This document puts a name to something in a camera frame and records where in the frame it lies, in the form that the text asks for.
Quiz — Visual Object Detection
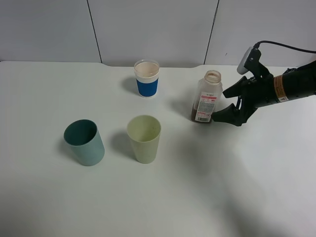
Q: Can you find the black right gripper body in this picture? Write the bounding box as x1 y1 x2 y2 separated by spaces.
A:
241 58 275 123

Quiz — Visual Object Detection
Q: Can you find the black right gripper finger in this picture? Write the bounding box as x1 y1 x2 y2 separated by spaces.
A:
212 104 242 126
223 76 247 98

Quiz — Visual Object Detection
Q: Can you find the clear plastic drink bottle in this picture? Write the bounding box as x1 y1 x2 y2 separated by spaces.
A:
191 70 223 123

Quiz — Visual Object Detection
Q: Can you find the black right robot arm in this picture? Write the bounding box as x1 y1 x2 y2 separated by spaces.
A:
212 61 316 126

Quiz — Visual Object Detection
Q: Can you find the pale green plastic cup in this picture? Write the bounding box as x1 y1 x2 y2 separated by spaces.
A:
127 115 161 164

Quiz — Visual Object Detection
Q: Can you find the blue sleeved paper cup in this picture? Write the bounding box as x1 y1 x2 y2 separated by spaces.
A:
134 59 160 98

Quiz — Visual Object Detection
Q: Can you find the teal plastic cup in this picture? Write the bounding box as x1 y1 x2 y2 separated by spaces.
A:
63 119 105 166

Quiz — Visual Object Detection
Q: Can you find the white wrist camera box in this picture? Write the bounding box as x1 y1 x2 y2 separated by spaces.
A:
237 46 261 76

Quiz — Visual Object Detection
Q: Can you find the black camera cable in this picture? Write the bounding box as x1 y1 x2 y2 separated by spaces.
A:
253 40 316 53

